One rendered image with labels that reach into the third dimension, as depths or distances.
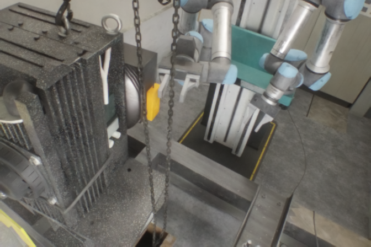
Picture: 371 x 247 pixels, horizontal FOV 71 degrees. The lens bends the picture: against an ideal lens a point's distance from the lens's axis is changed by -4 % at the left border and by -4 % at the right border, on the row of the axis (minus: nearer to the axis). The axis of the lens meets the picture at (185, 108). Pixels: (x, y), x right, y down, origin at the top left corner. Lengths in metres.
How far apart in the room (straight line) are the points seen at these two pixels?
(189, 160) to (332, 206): 1.52
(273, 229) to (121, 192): 0.84
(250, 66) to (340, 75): 2.09
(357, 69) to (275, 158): 1.49
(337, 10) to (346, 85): 2.54
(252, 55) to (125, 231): 1.18
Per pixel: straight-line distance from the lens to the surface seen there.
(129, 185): 1.37
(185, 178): 1.97
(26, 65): 0.87
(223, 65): 1.02
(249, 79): 1.63
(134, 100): 1.17
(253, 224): 1.64
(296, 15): 1.34
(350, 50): 3.57
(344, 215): 2.84
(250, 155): 2.37
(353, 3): 1.26
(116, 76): 1.10
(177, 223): 2.28
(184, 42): 0.84
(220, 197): 1.93
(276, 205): 1.75
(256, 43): 1.68
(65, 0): 0.90
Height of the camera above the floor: 2.07
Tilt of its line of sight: 42 degrees down
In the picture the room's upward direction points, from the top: 9 degrees clockwise
